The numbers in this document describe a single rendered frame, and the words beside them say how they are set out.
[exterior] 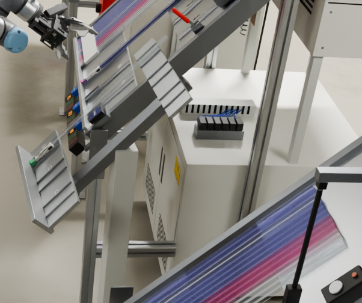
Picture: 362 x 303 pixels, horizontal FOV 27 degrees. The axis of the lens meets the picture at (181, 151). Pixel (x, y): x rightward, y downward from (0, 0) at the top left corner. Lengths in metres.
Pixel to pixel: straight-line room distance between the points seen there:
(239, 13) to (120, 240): 0.71
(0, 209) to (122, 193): 1.18
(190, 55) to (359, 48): 0.51
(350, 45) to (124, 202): 0.81
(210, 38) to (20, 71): 2.21
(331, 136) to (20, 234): 1.24
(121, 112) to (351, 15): 0.72
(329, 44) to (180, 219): 0.73
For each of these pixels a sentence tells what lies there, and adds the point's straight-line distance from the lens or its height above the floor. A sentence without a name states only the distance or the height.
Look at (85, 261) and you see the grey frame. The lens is 2.47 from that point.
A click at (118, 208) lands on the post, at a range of 2.05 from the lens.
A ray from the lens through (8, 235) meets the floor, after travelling 3.00.
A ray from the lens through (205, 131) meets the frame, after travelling 2.47.
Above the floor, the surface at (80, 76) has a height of 0.73.
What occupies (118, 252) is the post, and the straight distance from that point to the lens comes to 2.15.
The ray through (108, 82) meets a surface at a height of 0.79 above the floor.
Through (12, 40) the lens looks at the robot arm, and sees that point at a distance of 2.25.
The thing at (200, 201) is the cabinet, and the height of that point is 0.48.
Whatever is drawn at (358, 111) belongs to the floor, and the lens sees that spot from 4.32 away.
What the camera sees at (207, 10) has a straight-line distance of 2.24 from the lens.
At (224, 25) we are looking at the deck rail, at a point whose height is 1.08.
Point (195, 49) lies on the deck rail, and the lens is 2.15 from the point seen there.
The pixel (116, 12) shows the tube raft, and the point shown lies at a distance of 2.73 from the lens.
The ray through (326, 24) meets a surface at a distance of 2.23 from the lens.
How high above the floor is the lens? 1.86
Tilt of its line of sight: 31 degrees down
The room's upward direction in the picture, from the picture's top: 8 degrees clockwise
